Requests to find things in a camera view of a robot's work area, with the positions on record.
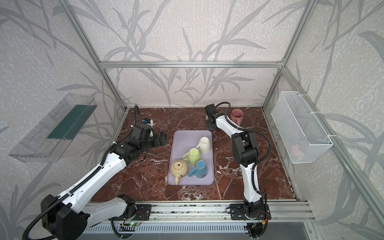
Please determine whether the pink patterned mug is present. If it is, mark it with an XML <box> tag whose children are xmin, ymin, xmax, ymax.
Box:
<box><xmin>230</xmin><ymin>109</ymin><xmax>244</xmax><ymax>126</ymax></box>

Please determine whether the white mug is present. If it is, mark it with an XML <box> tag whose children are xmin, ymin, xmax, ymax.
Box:
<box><xmin>196</xmin><ymin>137</ymin><xmax>212</xmax><ymax>154</ymax></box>

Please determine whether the light green mug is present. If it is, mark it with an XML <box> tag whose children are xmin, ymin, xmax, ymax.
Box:
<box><xmin>182</xmin><ymin>148</ymin><xmax>202</xmax><ymax>167</ymax></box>

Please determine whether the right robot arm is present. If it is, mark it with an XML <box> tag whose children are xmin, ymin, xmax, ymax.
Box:
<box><xmin>205</xmin><ymin>103</ymin><xmax>271</xmax><ymax>219</ymax></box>

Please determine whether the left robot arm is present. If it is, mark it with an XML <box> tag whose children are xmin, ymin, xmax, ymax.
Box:
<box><xmin>40</xmin><ymin>123</ymin><xmax>167</xmax><ymax>240</ymax></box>

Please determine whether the blue mug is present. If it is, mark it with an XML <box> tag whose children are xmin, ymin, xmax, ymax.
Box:
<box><xmin>189</xmin><ymin>160</ymin><xmax>208</xmax><ymax>179</ymax></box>

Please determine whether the lavender plastic tray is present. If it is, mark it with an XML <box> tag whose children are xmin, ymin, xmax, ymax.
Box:
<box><xmin>168</xmin><ymin>130</ymin><xmax>214</xmax><ymax>186</ymax></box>

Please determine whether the cream teapot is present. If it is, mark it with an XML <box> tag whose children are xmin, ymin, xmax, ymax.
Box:
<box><xmin>171</xmin><ymin>160</ymin><xmax>188</xmax><ymax>186</ymax></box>

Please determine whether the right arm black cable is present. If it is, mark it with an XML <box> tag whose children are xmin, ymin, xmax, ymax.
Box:
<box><xmin>215</xmin><ymin>101</ymin><xmax>273</xmax><ymax>196</ymax></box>

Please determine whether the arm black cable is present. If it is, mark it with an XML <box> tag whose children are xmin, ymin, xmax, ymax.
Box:
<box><xmin>21</xmin><ymin>104</ymin><xmax>142</xmax><ymax>240</ymax></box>
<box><xmin>215</xmin><ymin>101</ymin><xmax>273</xmax><ymax>196</ymax></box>

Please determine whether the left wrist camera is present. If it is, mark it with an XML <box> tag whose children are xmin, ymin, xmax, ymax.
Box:
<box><xmin>141</xmin><ymin>118</ymin><xmax>154</xmax><ymax>127</ymax></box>

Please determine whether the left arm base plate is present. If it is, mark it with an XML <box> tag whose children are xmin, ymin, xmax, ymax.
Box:
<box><xmin>112</xmin><ymin>204</ymin><xmax>152</xmax><ymax>221</ymax></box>

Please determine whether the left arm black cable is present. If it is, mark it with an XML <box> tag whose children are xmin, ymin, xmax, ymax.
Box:
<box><xmin>21</xmin><ymin>104</ymin><xmax>142</xmax><ymax>240</ymax></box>

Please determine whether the white wire mesh basket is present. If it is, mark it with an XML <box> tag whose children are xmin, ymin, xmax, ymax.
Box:
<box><xmin>272</xmin><ymin>91</ymin><xmax>334</xmax><ymax>164</ymax></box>

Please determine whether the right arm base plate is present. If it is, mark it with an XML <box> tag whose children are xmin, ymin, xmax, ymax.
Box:
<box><xmin>229</xmin><ymin>204</ymin><xmax>272</xmax><ymax>221</ymax></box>

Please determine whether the clear plastic wall bin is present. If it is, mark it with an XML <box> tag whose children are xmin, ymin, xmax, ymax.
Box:
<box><xmin>9</xmin><ymin>94</ymin><xmax>98</xmax><ymax>163</ymax></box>

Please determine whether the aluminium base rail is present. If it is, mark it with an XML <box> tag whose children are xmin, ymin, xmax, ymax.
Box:
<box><xmin>134</xmin><ymin>200</ymin><xmax>315</xmax><ymax>224</ymax></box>

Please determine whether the aluminium cage frame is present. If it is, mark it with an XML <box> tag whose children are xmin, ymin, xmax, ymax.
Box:
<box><xmin>59</xmin><ymin>1</ymin><xmax>384</xmax><ymax>224</ymax></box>

